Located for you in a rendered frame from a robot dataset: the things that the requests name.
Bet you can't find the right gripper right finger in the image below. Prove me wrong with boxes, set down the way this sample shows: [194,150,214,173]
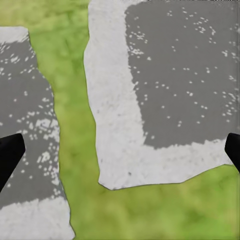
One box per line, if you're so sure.
[224,132,240,172]

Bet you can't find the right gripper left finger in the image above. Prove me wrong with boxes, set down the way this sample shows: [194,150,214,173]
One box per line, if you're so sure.
[0,133,26,192]

